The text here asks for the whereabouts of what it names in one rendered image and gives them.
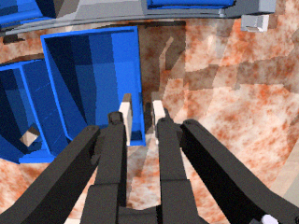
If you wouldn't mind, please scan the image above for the beige rectangular block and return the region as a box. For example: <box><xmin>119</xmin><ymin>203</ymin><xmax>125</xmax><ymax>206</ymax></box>
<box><xmin>20</xmin><ymin>126</ymin><xmax>40</xmax><ymax>147</ymax></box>

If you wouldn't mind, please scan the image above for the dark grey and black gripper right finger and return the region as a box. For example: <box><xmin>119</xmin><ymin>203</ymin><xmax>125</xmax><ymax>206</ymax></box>
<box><xmin>151</xmin><ymin>91</ymin><xmax>299</xmax><ymax>224</ymax></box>

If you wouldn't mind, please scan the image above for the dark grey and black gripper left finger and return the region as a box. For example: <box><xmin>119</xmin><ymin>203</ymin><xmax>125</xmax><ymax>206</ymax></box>
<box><xmin>0</xmin><ymin>93</ymin><xmax>133</xmax><ymax>224</ymax></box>

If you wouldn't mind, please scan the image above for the grey metal shelf frame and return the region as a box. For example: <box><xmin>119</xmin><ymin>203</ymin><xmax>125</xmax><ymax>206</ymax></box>
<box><xmin>0</xmin><ymin>0</ymin><xmax>277</xmax><ymax>37</ymax></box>

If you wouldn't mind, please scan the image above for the blue bin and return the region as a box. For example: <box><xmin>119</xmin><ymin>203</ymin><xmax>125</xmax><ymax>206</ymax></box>
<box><xmin>0</xmin><ymin>0</ymin><xmax>56</xmax><ymax>28</ymax></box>
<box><xmin>0</xmin><ymin>58</ymin><xmax>71</xmax><ymax>164</ymax></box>
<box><xmin>147</xmin><ymin>0</ymin><xmax>234</xmax><ymax>9</ymax></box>
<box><xmin>40</xmin><ymin>26</ymin><xmax>146</xmax><ymax>147</ymax></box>

